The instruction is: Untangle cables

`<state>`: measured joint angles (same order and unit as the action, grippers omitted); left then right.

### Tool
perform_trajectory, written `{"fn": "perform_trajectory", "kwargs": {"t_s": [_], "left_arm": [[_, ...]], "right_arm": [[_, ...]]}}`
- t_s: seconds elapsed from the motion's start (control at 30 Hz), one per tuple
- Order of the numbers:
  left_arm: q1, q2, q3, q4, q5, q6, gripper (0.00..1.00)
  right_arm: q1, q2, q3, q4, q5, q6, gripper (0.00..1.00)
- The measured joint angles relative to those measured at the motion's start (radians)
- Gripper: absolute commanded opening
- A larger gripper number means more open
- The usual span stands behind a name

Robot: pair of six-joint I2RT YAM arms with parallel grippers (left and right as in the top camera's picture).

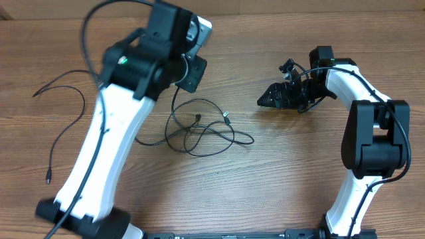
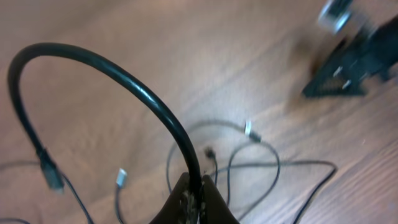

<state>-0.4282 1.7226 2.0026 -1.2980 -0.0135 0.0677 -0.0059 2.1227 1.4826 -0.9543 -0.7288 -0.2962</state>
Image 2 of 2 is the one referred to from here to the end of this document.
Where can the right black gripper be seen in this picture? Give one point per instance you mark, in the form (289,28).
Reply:
(344,70)

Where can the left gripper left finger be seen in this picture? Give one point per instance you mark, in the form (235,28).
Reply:
(175,209)

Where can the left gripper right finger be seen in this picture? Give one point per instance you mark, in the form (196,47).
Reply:
(213,208)

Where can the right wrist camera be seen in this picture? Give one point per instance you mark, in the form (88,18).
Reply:
(335,14)

